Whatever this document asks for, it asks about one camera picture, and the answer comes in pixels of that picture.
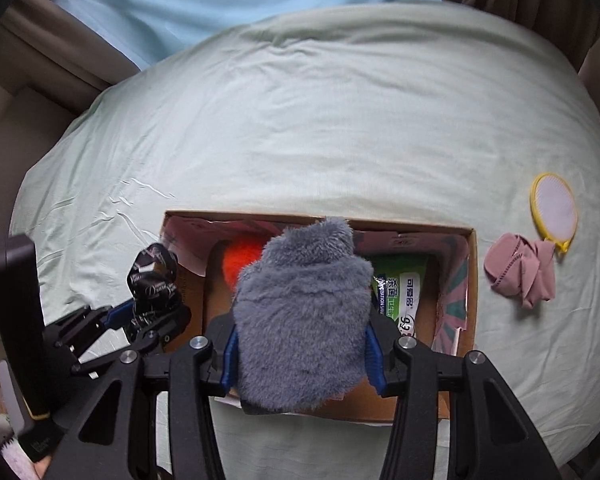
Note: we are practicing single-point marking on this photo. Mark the orange pompom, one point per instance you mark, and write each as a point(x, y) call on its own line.
point(240, 265)

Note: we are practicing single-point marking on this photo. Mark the green wet wipes packet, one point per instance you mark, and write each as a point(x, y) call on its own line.
point(405, 290)

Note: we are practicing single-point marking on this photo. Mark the beige headboard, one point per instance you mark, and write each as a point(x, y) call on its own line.
point(15, 135)

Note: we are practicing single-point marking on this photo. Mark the pink cloth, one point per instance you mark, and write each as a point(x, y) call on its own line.
point(510, 265)

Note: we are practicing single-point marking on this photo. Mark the yellow round mirror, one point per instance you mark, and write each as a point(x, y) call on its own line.
point(555, 205)

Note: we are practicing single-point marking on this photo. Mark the grey fluffy pouch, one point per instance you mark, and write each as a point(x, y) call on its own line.
point(300, 310)

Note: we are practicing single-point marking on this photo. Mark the cardboard box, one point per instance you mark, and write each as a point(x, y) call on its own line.
point(215, 300)

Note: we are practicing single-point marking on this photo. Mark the black printed ribbon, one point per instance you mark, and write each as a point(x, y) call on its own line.
point(152, 270)

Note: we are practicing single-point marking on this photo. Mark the light blue hanging cloth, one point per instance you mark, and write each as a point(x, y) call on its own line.
point(230, 0)

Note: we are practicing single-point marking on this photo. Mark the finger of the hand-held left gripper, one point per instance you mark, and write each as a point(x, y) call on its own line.
point(117, 314)
point(150, 337)

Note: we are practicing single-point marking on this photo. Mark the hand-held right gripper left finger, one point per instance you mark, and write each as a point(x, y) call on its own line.
point(228, 372)

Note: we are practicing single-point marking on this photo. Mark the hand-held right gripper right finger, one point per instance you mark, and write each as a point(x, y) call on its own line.
point(373, 362)

